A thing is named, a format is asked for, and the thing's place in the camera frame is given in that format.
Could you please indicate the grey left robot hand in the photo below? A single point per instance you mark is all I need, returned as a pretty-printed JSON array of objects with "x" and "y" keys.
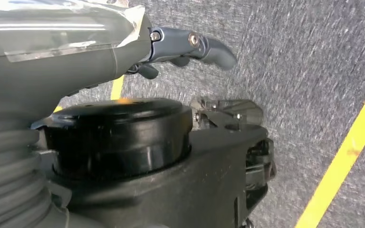
[{"x": 44, "y": 69}]

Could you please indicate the yellow floor tape line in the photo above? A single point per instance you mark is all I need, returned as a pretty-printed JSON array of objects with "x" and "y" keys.
[
  {"x": 343, "y": 160},
  {"x": 117, "y": 89}
]

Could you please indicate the black robot body housing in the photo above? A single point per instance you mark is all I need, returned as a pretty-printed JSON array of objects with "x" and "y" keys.
[{"x": 138, "y": 163}]

